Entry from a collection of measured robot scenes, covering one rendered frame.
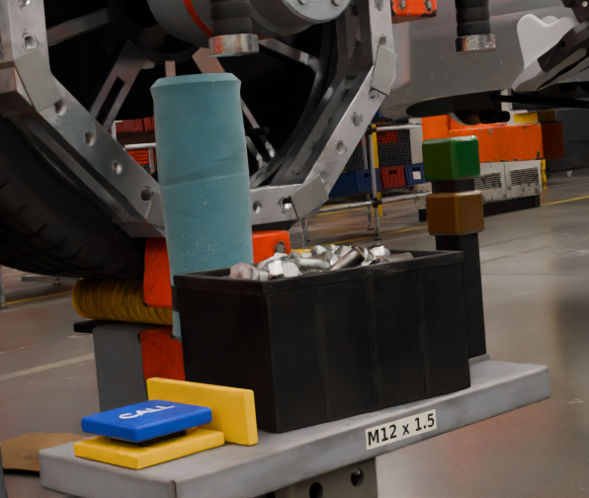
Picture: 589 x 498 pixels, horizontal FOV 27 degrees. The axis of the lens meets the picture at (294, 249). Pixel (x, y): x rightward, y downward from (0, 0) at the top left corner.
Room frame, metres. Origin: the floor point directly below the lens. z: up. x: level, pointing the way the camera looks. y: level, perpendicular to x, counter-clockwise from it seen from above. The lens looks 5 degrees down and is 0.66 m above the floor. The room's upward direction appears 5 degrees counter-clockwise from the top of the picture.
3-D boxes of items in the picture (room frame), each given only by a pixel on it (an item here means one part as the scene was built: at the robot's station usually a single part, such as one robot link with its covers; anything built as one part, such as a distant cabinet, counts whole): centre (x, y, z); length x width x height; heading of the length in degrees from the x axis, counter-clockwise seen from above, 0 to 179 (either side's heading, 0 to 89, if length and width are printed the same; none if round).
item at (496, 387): (1.01, -0.01, 0.44); 0.43 x 0.17 x 0.03; 133
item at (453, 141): (1.15, -0.15, 0.64); 0.04 x 0.04 x 0.04; 43
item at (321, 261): (1.02, -0.02, 0.51); 0.20 x 0.14 x 0.13; 124
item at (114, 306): (1.52, 0.19, 0.49); 0.29 x 0.06 x 0.06; 43
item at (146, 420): (0.90, 0.12, 0.47); 0.07 x 0.07 x 0.02; 43
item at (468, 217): (1.15, -0.15, 0.59); 0.04 x 0.04 x 0.04; 43
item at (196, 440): (0.90, 0.12, 0.46); 0.08 x 0.08 x 0.01; 43
